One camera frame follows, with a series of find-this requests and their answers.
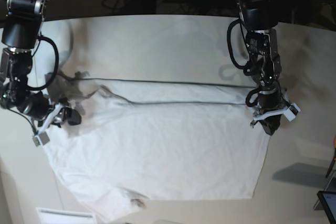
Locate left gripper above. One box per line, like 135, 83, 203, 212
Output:
256, 87, 289, 135

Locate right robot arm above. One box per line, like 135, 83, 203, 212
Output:
1, 0, 81, 127

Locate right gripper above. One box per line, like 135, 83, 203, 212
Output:
15, 91, 82, 127

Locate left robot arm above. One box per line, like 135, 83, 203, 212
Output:
227, 0, 289, 136

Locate black tablet with stand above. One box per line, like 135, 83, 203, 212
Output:
313, 170, 335, 223

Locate white T-shirt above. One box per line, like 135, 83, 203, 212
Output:
44, 80, 270, 223

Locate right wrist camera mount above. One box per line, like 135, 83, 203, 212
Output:
33, 103, 69, 147

